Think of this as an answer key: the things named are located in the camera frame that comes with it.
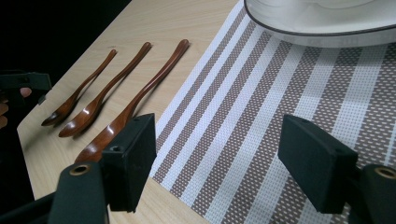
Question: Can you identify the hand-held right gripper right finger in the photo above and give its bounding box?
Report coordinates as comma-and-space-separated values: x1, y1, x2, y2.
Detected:
277, 114, 360, 215

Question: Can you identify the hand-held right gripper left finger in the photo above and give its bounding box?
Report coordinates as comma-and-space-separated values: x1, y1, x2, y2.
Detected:
100, 113, 157, 214

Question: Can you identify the long brown wooden spoon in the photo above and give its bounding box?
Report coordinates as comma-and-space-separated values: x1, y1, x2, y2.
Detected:
74, 38, 191, 164

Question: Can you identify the medium brown wooden spoon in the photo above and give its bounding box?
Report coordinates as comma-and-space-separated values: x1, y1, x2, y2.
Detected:
58, 41, 153, 138

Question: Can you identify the brown white striped woven placemat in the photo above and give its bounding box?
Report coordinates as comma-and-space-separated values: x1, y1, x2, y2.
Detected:
148, 0, 396, 224

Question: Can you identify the white bowl with dark rim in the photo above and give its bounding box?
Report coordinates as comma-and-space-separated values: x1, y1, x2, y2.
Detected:
243, 0, 396, 49

